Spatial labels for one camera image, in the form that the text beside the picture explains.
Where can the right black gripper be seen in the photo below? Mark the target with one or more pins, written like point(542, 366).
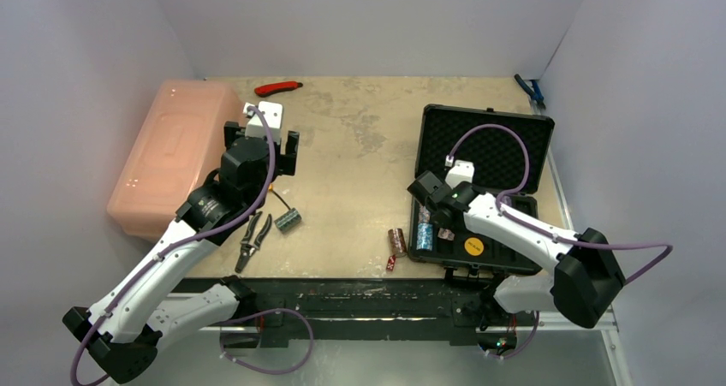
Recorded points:
point(423, 187)

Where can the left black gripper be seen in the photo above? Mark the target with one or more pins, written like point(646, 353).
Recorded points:
point(285, 162)

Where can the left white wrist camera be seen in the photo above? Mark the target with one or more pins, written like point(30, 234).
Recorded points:
point(273, 115)

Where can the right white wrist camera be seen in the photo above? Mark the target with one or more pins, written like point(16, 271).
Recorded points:
point(458, 171)

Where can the red utility knife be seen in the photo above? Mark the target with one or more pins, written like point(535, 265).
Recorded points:
point(268, 90)

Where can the black handled pliers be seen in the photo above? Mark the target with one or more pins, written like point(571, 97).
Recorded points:
point(252, 240)

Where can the green terminal block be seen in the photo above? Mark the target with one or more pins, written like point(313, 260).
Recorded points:
point(288, 221)

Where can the blue handled pliers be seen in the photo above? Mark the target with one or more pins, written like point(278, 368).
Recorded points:
point(531, 88)

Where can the red dice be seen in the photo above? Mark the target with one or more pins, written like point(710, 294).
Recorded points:
point(391, 263)

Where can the pink translucent storage box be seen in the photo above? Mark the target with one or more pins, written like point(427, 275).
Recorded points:
point(178, 145)

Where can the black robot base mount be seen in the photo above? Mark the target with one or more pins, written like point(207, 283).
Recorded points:
point(457, 310)

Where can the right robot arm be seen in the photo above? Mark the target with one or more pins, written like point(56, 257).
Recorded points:
point(582, 276)

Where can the blue chip stack in case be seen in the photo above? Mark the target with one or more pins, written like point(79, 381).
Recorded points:
point(424, 239)

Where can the brown black chip stack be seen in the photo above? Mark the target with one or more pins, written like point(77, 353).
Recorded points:
point(398, 245)

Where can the black poker set case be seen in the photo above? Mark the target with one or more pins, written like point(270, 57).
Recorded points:
point(503, 147)

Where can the aluminium frame rail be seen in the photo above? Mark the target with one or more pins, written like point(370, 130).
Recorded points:
point(551, 321)

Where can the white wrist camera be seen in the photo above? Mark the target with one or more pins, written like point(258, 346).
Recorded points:
point(458, 171)
point(273, 115)

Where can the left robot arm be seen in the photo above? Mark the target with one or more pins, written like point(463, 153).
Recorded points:
point(127, 329)

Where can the yellow big blind button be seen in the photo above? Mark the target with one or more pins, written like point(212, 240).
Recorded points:
point(474, 246)

